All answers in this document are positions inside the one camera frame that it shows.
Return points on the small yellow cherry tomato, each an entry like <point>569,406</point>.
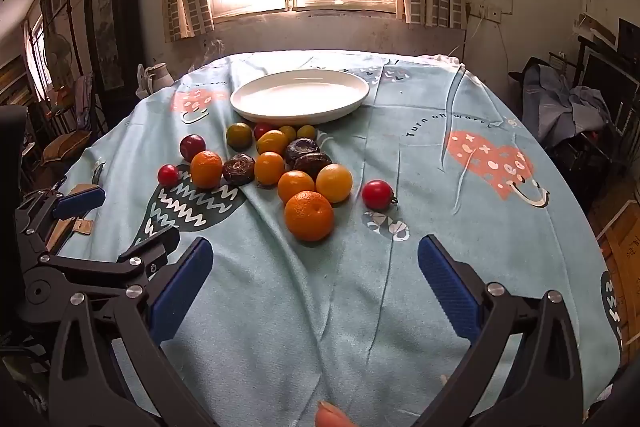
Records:
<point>306,132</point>
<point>288,132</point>

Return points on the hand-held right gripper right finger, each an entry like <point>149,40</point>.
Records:
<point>450,292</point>

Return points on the person's right hand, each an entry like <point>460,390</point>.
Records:
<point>332,416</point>

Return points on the standing fan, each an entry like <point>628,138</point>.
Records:
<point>59,52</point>

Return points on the light blue printed tablecloth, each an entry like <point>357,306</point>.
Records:
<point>400,257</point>

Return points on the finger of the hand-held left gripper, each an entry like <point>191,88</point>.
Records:
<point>150,254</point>
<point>80,202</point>

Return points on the dark monitor screen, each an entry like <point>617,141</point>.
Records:
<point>610,82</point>

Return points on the pile of blue clothes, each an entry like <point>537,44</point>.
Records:
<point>565,107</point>

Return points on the yellow-orange mandarin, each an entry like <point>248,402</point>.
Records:
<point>334,182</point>

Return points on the green-yellow mandarin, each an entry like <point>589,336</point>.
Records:
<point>239,135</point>

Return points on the white thermos jug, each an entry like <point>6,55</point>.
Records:
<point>159,77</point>

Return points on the orange mandarin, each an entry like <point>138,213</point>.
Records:
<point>308,215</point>
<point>269,167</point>
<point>295,185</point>
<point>206,169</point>

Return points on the dark red cherry tomato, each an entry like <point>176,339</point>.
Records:
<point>192,147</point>

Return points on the wall power outlet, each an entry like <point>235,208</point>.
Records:
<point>487,12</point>

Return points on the dark framed wall picture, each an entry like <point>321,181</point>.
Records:
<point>110,32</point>

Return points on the dark water chestnut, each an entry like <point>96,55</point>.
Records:
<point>302,149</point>
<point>312,167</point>
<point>238,169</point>

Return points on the white oval plate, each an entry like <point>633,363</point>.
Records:
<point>300,97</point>

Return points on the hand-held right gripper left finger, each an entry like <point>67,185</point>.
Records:
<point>177,294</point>

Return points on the brown seat cushion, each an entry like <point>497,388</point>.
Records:
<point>65,144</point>

